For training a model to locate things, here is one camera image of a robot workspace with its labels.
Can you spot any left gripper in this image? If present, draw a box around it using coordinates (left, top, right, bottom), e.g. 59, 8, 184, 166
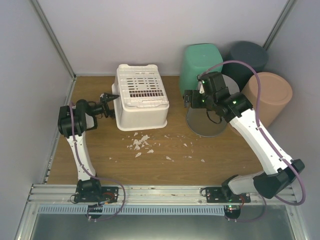
90, 93, 124, 119

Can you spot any silver wire mesh bin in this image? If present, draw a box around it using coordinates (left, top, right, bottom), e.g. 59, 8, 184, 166
186, 74, 240, 138

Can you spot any white plastic tub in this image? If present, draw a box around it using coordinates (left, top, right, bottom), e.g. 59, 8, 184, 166
111, 64, 170, 132

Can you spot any green plastic bin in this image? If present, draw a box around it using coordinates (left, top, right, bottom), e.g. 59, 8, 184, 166
179, 43, 223, 96

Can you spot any dark grey plastic bin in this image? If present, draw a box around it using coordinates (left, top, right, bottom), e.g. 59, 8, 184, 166
221, 41, 269, 91

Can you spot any salmon pink plastic bin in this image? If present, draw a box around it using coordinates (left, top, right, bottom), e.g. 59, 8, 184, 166
241, 72, 293, 128

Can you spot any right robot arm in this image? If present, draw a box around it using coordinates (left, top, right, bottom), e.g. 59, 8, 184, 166
183, 71, 305, 203

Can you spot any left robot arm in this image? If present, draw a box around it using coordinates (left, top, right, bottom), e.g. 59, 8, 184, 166
57, 93, 119, 203

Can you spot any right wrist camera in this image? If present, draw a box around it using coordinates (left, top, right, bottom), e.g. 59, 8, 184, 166
197, 76, 206, 94

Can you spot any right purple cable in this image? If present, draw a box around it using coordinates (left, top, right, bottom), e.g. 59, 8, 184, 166
199, 60, 307, 206

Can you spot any purple cable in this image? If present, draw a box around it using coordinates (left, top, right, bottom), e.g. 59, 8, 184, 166
68, 100, 126, 201
199, 60, 307, 206

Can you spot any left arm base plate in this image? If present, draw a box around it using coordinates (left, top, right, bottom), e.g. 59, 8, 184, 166
69, 186, 119, 204

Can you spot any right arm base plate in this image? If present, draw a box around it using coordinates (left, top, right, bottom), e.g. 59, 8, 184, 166
199, 186, 251, 204

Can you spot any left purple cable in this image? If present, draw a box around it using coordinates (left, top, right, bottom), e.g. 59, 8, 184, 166
68, 100, 126, 201

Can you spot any left aluminium frame post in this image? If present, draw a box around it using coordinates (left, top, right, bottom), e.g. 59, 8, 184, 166
28, 0, 77, 81

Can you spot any aluminium frame post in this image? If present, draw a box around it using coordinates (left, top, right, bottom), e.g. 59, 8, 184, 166
262, 0, 298, 51
28, 0, 77, 81

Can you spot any aluminium mounting rail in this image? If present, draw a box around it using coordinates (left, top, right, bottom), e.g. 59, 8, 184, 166
26, 183, 299, 206

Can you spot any grey slotted cable duct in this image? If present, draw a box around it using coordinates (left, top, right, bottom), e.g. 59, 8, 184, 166
38, 204, 225, 216

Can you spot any right aluminium frame post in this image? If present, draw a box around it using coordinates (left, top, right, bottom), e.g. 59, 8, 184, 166
262, 0, 298, 51

